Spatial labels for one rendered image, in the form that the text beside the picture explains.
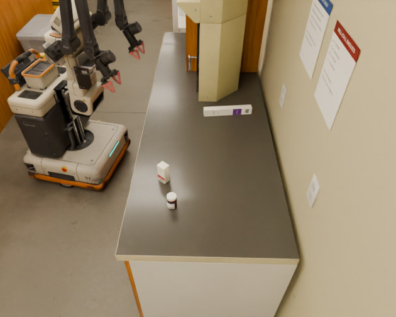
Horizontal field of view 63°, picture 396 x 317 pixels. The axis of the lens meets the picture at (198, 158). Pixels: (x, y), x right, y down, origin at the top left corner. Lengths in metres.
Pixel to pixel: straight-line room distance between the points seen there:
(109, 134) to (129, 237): 1.64
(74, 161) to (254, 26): 1.64
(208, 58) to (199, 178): 0.70
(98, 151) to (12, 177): 0.83
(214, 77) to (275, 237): 0.99
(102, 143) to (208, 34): 1.40
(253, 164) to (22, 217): 1.88
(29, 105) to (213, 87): 1.25
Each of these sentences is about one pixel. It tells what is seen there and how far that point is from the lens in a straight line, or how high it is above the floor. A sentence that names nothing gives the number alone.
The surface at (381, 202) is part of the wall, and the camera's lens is 0.86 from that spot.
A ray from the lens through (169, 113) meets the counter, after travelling 1.90.
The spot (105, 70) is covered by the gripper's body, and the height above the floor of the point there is 1.11.
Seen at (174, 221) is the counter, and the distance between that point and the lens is 1.36.
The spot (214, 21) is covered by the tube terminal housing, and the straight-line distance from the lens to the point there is 1.78.
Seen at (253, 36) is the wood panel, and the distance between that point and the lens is 2.23.
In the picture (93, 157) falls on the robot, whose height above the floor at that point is 0.28.
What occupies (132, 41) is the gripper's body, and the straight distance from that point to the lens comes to 2.37.
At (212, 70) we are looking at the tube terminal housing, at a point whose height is 1.15.
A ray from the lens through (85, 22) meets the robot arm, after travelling 1.93.
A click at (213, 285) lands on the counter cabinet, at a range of 1.48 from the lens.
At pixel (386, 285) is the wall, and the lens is 0.88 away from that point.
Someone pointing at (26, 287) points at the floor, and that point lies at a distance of 2.50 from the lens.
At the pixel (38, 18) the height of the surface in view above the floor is 0.65.
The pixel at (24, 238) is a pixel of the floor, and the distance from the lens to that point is 2.72.
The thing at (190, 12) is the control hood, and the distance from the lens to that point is 1.76.
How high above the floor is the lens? 2.05
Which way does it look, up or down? 44 degrees down
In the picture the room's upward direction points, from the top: 1 degrees clockwise
